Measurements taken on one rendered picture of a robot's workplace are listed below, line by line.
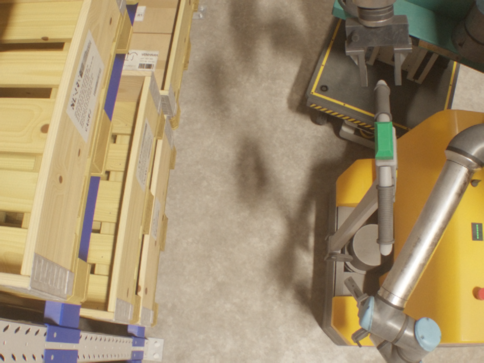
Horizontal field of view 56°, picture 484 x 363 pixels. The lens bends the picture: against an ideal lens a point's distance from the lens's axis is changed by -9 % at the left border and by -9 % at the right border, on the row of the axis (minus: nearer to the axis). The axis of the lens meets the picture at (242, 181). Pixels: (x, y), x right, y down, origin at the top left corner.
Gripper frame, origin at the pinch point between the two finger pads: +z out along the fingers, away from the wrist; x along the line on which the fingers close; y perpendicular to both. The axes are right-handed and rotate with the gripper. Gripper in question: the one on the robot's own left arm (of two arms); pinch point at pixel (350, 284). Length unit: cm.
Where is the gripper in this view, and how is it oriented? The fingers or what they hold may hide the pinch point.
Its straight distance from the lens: 157.8
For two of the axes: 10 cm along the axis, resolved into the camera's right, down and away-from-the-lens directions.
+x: -1.4, -5.5, -8.3
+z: -4.6, -7.0, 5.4
